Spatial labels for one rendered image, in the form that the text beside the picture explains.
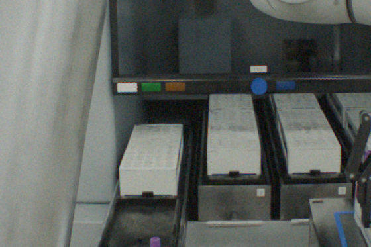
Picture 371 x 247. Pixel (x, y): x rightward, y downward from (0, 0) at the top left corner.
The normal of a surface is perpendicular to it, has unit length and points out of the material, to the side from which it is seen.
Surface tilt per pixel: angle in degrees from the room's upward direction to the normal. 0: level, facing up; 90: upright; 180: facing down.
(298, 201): 90
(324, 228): 0
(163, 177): 90
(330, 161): 90
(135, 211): 0
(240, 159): 90
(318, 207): 0
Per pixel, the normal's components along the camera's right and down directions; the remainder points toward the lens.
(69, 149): 0.83, 0.08
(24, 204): 0.39, -0.01
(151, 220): -0.02, -0.97
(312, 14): -0.20, 0.93
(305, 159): -0.04, 0.24
